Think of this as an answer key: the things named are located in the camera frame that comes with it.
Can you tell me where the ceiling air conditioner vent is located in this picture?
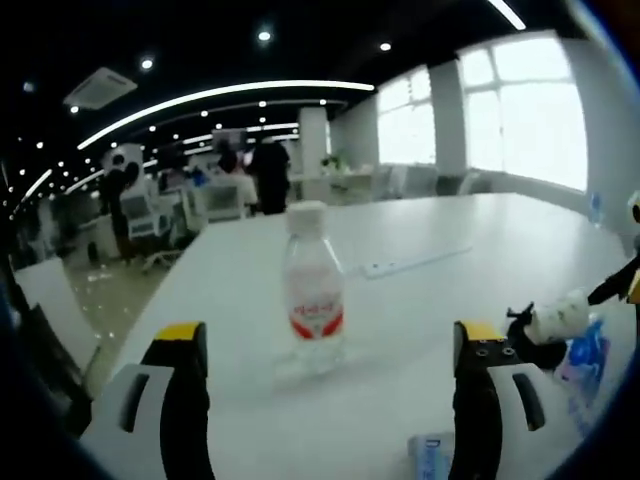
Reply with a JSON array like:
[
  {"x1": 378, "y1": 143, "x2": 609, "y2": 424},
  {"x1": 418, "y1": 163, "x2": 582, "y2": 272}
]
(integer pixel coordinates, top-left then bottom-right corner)
[{"x1": 63, "y1": 67, "x2": 139, "y2": 111}]

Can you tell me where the white power strip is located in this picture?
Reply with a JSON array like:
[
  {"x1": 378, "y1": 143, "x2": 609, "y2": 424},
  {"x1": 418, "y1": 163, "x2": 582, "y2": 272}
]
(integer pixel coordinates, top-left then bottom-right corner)
[{"x1": 358, "y1": 243, "x2": 475, "y2": 279}]

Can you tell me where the clear water bottle red label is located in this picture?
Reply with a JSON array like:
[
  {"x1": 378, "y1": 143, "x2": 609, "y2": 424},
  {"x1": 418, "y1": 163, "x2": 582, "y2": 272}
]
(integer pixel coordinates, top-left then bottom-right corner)
[{"x1": 280, "y1": 201, "x2": 349, "y2": 377}]

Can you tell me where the green potted plant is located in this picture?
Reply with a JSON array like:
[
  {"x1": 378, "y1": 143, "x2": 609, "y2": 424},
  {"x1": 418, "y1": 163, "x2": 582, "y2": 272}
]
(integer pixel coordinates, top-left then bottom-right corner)
[{"x1": 319, "y1": 149, "x2": 354, "y2": 176}]

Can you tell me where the white table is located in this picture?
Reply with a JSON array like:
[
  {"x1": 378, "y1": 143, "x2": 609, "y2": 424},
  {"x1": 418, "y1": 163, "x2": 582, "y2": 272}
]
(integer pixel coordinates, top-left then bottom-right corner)
[{"x1": 82, "y1": 192, "x2": 636, "y2": 480}]

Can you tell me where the blue tissue pack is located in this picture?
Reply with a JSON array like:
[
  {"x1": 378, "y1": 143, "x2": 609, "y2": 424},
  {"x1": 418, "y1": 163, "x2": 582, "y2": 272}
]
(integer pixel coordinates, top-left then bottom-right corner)
[{"x1": 553, "y1": 312, "x2": 612, "y2": 436}]

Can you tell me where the small blue label bottle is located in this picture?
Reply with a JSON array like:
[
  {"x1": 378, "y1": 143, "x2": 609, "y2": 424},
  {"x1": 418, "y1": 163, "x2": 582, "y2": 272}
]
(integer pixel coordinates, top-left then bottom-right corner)
[{"x1": 588, "y1": 191, "x2": 607, "y2": 227}]

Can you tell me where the white mesh office chair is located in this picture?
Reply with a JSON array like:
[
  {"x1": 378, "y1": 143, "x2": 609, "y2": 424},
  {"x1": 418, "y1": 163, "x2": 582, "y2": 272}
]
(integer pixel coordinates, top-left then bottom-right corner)
[{"x1": 119, "y1": 192, "x2": 181, "y2": 274}]

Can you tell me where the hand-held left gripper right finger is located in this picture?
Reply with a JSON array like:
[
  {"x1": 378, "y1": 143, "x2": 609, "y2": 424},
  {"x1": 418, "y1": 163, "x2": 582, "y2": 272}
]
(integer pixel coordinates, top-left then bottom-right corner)
[{"x1": 449, "y1": 319, "x2": 566, "y2": 480}]

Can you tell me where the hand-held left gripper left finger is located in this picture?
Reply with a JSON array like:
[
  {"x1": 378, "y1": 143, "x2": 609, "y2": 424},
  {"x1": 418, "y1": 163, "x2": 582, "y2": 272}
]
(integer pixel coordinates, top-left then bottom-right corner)
[{"x1": 79, "y1": 321, "x2": 216, "y2": 480}]

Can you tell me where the clear bag with blue sponge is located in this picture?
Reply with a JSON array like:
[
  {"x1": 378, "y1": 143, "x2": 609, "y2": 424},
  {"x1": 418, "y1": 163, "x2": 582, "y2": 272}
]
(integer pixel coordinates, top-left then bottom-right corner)
[{"x1": 407, "y1": 432, "x2": 457, "y2": 480}]

